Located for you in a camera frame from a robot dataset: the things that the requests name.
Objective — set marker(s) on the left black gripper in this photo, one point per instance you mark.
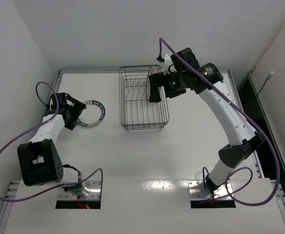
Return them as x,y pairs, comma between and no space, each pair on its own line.
72,113

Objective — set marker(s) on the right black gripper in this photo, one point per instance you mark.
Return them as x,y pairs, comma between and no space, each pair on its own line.
162,85

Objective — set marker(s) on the orange sunburst plate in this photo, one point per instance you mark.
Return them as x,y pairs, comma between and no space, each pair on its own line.
151,73

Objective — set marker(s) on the white plate grey flower pattern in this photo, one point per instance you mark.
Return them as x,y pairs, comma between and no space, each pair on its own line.
160,91

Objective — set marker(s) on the green rimmed white plate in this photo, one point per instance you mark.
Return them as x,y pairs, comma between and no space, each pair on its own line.
83,123

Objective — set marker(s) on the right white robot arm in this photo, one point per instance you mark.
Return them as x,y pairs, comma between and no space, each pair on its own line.
243,139

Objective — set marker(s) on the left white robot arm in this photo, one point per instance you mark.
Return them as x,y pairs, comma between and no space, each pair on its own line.
39,160

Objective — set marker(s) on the grey wire dish rack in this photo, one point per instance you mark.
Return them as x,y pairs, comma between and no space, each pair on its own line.
136,112

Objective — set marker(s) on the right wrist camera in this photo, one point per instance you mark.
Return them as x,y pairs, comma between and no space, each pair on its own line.
211,73

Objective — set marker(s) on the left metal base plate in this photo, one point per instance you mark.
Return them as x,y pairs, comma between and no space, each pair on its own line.
87,191

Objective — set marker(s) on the metal base plate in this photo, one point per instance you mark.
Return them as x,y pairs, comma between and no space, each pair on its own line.
87,191
199,193

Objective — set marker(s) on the black cable white plug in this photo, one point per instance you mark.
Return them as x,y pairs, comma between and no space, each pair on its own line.
268,77

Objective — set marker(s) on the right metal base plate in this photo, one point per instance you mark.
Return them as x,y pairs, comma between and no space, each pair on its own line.
199,193

